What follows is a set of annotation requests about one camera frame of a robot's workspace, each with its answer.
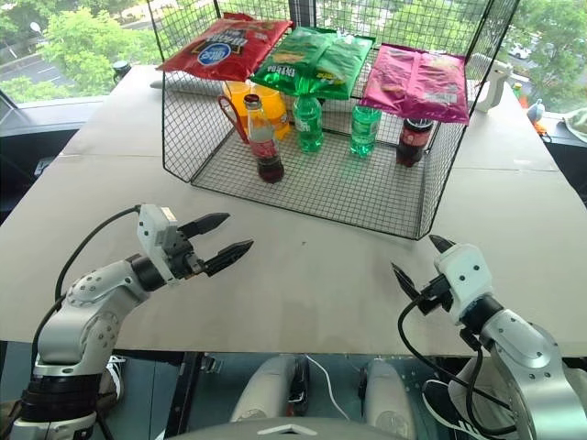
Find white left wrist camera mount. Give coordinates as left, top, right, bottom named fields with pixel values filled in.
left=137, top=203, right=181, bottom=288

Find white handheld gun-shaped tool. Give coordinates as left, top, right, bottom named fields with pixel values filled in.
left=467, top=52, right=515, bottom=113

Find orange juice bottle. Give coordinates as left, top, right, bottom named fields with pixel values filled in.
left=223, top=81, right=293, bottom=141

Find grey robot torso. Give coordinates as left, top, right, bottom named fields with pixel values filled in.
left=162, top=413, right=414, bottom=440

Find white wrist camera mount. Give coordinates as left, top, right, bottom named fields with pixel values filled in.
left=137, top=203, right=181, bottom=288
left=433, top=243, right=496, bottom=327

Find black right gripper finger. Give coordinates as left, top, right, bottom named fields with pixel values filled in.
left=390, top=261, right=421, bottom=302
left=428, top=235, right=458, bottom=256

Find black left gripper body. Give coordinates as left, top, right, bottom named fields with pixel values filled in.
left=158, top=224, right=207, bottom=281

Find thin white cable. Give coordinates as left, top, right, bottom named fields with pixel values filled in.
left=304, top=354, right=350, bottom=421

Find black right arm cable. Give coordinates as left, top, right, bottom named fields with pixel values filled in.
left=397, top=296, right=520, bottom=436

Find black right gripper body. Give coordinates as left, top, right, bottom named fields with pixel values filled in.
left=415, top=273, right=456, bottom=317

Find red soda bottle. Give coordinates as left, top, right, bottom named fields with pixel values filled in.
left=243, top=93, right=286, bottom=185

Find black sneaker white stripes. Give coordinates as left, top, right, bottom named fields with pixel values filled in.
left=421, top=378, right=519, bottom=440

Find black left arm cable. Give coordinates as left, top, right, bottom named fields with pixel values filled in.
left=29, top=205, right=141, bottom=368

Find magenta chip bag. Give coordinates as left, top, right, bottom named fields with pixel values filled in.
left=360, top=43, right=471, bottom=127

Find red chip bag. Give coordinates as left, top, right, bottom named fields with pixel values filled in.
left=155, top=12, right=294, bottom=85

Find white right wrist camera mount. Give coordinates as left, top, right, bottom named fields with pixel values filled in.
left=433, top=243, right=496, bottom=327

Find grey blue plush toy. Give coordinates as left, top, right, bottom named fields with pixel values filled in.
left=526, top=97, right=548, bottom=123

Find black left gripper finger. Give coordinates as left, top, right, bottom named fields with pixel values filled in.
left=202, top=238, right=255, bottom=278
left=176, top=212, right=231, bottom=239

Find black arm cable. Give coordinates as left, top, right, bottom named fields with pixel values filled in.
left=29, top=205, right=141, bottom=368
left=397, top=296, right=520, bottom=436

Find dark red looped handle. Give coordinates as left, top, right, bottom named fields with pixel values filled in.
left=216, top=94, right=251, bottom=146

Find green chip bag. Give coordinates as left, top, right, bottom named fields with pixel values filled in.
left=249, top=26, right=377, bottom=102

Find dark plastic cola bottle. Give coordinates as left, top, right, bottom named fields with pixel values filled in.
left=394, top=116, right=435, bottom=169

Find black wire mesh rack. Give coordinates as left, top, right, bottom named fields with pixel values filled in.
left=146, top=0, right=522, bottom=242

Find white rounded robot leg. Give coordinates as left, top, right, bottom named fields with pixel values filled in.
left=228, top=356, right=300, bottom=424
left=363, top=359, right=416, bottom=440

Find green plastic soda bottle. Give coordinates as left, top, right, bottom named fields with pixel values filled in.
left=292, top=75, right=325, bottom=155
left=349, top=104, right=383, bottom=159

